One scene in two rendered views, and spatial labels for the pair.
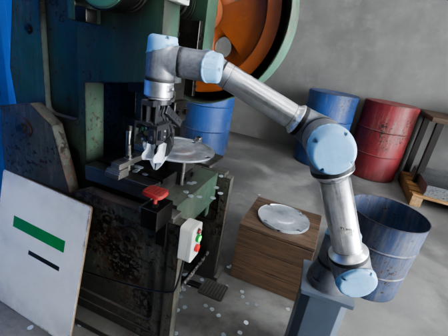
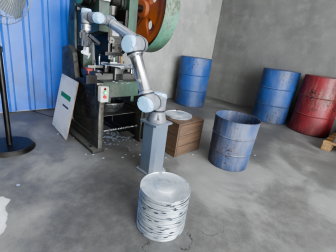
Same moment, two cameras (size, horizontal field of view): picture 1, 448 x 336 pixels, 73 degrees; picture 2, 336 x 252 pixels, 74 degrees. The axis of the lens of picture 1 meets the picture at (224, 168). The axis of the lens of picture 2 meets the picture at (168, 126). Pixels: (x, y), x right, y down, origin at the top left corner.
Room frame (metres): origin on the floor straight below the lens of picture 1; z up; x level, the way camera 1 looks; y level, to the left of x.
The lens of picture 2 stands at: (-0.55, -1.26, 1.02)
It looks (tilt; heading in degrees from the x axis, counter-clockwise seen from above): 20 degrees down; 26
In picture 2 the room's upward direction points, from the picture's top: 8 degrees clockwise
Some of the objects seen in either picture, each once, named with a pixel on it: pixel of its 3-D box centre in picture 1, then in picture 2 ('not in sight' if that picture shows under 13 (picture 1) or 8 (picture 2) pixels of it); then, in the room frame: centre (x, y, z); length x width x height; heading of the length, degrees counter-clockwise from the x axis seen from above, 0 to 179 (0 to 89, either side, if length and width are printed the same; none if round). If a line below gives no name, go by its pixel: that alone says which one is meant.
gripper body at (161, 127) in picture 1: (155, 120); (85, 38); (0.80, 0.20, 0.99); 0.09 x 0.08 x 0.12; 162
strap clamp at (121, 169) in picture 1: (127, 158); (93, 65); (1.05, 0.36, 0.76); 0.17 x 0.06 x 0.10; 162
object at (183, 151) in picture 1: (179, 149); (116, 64); (1.17, 0.19, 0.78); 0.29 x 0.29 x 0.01
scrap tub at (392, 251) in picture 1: (375, 246); (232, 140); (1.56, -0.96, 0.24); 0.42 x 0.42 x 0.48
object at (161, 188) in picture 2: not in sight; (165, 186); (0.45, -0.82, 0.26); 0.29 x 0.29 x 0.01
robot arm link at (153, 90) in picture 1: (159, 89); (86, 27); (0.81, 0.20, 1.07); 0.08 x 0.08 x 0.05
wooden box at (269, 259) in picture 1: (277, 245); (175, 131); (1.51, -0.38, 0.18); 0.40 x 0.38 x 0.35; 72
